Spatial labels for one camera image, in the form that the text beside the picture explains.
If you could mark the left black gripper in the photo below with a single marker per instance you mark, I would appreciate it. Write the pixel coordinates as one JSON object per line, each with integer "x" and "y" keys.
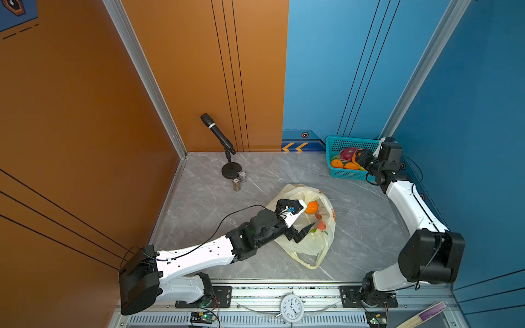
{"x": 291, "y": 233}

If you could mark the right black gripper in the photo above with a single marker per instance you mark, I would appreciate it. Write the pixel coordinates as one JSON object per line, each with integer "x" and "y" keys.
{"x": 366, "y": 154}

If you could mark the pink dragon fruit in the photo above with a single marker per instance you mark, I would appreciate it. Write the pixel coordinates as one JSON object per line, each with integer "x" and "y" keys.
{"x": 345, "y": 155}

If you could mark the yellowish printed plastic bag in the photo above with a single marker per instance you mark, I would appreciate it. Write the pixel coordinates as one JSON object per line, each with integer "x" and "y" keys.
{"x": 312, "y": 250}

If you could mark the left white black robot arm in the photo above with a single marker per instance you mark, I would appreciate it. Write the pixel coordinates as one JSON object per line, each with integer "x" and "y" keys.
{"x": 177, "y": 275}

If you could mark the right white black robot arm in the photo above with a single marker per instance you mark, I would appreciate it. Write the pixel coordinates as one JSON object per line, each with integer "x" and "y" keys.
{"x": 433, "y": 254}

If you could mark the teal plastic basket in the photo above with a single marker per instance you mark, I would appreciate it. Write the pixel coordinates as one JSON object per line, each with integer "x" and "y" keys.
{"x": 335, "y": 144}

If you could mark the white analog clock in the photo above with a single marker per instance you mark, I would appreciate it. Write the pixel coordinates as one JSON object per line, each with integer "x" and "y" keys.
{"x": 292, "y": 308}

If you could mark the clear small jar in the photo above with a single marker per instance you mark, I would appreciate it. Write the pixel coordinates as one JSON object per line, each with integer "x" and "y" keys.
{"x": 242, "y": 176}

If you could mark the brown small jar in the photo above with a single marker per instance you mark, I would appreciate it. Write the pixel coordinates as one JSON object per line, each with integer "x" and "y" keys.
{"x": 236, "y": 184}

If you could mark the black microphone on stand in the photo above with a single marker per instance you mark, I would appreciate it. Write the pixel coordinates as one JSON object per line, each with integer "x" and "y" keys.
{"x": 232, "y": 169}

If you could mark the circuit board right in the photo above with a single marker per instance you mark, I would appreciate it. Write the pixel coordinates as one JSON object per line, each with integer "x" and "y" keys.
{"x": 376, "y": 319}

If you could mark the green circuit board left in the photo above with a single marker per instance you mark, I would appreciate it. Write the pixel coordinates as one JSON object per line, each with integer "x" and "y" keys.
{"x": 202, "y": 319}

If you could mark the purple beige booklet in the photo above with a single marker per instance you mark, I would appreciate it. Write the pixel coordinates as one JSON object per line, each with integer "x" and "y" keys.
{"x": 424, "y": 316}

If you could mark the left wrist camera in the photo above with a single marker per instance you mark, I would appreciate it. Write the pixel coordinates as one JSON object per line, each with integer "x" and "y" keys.
{"x": 290, "y": 210}

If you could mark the aluminium front rail frame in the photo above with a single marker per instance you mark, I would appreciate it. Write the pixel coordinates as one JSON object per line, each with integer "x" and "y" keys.
{"x": 260, "y": 303}

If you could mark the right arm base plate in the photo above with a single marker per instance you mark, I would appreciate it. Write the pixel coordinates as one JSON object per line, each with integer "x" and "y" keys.
{"x": 352, "y": 296}

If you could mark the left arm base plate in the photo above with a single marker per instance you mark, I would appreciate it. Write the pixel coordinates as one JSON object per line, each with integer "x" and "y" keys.
{"x": 220, "y": 298}

